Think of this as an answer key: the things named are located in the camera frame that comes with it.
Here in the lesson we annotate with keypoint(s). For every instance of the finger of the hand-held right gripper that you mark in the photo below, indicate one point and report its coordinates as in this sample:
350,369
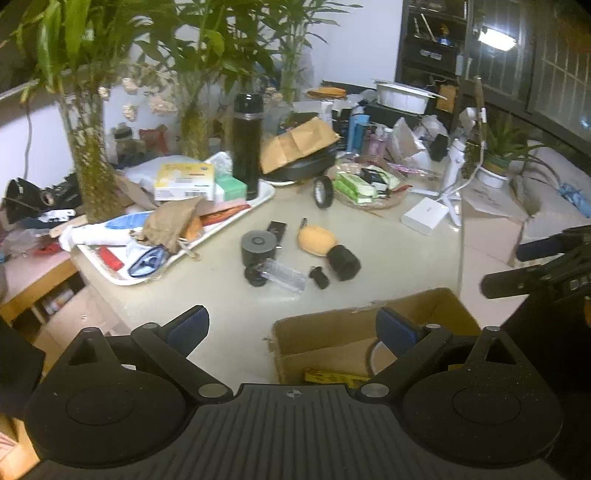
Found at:
508,281
535,249

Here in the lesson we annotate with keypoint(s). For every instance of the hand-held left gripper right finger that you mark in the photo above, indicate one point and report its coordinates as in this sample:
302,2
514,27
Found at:
395,330

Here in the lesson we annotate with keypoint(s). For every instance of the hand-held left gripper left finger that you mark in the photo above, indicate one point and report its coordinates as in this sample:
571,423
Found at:
189,328

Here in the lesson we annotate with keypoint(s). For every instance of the brown cardboard box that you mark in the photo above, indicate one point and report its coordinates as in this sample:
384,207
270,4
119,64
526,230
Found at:
332,332

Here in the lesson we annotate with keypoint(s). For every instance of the black cylindrical plug adapter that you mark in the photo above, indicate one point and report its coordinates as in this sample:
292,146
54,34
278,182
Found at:
344,264

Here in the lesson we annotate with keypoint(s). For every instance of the yellow silicone case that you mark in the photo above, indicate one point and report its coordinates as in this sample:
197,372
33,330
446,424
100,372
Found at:
316,240

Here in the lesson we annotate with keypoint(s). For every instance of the grey blanket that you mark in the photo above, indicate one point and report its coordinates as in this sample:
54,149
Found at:
554,203

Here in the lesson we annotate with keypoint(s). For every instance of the yellow flat packet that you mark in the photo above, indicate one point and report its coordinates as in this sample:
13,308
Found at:
332,376

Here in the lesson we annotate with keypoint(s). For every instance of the small black adapter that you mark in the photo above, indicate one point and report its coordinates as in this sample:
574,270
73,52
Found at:
319,278

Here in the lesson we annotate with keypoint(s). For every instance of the potted green plant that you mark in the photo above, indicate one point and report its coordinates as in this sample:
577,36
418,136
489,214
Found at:
496,157

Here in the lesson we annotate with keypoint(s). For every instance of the red flat packet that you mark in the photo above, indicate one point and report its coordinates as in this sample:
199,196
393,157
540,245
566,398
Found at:
111,258

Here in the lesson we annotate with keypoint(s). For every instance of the white small box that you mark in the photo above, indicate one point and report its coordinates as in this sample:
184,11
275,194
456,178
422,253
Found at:
425,216

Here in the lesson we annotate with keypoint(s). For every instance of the white tray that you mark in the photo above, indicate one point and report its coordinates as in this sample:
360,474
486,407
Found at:
221,226

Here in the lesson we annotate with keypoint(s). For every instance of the grey round speaker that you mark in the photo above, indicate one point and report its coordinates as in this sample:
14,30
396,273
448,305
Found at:
257,244

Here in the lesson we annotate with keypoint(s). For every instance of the red printed packet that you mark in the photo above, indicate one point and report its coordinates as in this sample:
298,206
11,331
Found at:
224,215

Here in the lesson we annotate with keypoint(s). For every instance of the white tripod stand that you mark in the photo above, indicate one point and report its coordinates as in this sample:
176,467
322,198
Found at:
455,161

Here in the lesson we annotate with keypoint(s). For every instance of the white plastic wrapper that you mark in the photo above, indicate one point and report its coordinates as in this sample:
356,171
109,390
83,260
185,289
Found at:
101,233

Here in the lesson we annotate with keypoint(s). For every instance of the small black box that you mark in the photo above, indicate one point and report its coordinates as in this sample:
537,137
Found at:
276,230

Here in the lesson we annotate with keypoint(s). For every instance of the wicker basket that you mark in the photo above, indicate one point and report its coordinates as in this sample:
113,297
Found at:
392,198

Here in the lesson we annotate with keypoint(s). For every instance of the green tissue pack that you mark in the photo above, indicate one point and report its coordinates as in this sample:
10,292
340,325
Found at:
231,189

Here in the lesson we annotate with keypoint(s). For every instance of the green white sachets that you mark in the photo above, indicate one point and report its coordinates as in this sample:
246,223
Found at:
358,189

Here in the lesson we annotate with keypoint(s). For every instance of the yellow white carton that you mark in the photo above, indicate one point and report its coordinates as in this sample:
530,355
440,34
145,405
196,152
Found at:
184,182

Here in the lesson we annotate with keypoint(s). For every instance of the small open cardboard carton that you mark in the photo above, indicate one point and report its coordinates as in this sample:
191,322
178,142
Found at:
134,191

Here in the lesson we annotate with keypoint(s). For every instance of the black packet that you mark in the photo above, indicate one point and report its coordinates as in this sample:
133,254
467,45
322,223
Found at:
375,177

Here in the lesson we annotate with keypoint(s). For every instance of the black tape roll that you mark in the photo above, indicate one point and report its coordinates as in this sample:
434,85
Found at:
322,191

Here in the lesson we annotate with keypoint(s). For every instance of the wooden shelf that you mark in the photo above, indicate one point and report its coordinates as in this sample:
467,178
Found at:
32,281

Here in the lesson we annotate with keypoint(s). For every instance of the crumpled white bag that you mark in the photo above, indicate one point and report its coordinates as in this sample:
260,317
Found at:
411,141

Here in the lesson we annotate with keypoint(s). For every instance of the black thermos bottle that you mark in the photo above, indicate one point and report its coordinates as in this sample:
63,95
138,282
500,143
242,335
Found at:
247,147

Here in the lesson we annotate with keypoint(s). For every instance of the white plastic tub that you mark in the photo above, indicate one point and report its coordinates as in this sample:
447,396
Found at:
401,99

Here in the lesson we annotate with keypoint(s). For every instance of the blue carton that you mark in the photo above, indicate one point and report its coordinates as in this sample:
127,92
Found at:
358,131

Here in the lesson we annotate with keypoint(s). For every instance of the tall lucky bamboo plant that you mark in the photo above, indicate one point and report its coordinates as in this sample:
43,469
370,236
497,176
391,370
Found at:
90,152

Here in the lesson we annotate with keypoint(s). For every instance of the black bag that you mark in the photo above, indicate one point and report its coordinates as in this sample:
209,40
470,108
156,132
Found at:
27,194

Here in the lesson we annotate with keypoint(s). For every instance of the brown paper envelope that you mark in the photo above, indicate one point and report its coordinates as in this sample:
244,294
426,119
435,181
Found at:
295,141

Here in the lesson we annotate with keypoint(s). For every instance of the white dried flowers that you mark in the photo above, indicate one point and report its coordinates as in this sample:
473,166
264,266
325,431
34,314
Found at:
159,104

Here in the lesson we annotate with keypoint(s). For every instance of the dark shelf unit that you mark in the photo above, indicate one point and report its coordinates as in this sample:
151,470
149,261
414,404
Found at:
429,46

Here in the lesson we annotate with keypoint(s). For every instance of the orange pouch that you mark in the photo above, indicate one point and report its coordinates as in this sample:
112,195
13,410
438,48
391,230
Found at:
325,92

